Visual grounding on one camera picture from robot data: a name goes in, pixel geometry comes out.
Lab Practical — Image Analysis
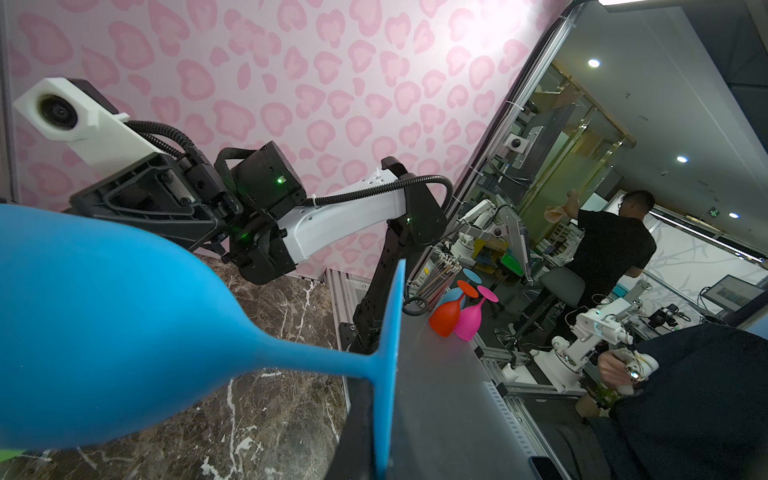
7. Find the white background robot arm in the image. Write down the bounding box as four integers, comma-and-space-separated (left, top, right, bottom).
530, 298, 633, 393

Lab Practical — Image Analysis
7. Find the green wine glass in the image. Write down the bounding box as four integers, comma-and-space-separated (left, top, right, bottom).
0, 449, 25, 462

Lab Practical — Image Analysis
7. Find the laptop on desk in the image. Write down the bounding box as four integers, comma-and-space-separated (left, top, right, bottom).
702, 274, 765, 312

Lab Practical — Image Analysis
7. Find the person in dark jacket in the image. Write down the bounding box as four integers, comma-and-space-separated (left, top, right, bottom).
572, 324, 767, 479

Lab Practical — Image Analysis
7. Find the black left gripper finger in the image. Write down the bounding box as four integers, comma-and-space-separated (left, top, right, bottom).
325, 378, 375, 480

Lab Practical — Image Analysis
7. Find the person in black shirt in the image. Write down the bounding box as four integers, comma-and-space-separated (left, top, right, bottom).
545, 190, 657, 343

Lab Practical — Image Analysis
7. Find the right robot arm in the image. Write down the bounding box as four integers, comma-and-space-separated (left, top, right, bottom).
70, 120, 453, 353

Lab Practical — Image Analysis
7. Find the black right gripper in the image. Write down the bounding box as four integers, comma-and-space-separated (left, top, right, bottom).
70, 151, 243, 252

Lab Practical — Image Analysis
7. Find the blue wine glass front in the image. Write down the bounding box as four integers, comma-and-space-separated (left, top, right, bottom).
1, 204, 405, 478

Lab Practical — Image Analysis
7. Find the red wine glass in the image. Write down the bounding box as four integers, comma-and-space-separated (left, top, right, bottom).
428, 280, 479, 337

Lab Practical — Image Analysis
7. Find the magenta wine glass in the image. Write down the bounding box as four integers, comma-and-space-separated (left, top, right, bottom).
454, 286, 498, 342

